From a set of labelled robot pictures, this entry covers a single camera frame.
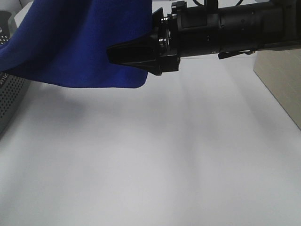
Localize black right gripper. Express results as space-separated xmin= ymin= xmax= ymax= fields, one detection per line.
xmin=107 ymin=1 xmax=187 ymax=76

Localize blue microfibre towel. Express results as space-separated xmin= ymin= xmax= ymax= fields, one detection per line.
xmin=0 ymin=0 xmax=152 ymax=88

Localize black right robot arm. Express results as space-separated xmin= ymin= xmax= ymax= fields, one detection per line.
xmin=107 ymin=0 xmax=301 ymax=76

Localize beige storage box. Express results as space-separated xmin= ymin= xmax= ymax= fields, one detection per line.
xmin=253 ymin=49 xmax=301 ymax=128

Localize grey perforated plastic basket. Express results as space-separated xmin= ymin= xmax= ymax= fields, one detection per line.
xmin=0 ymin=10 xmax=30 ymax=134

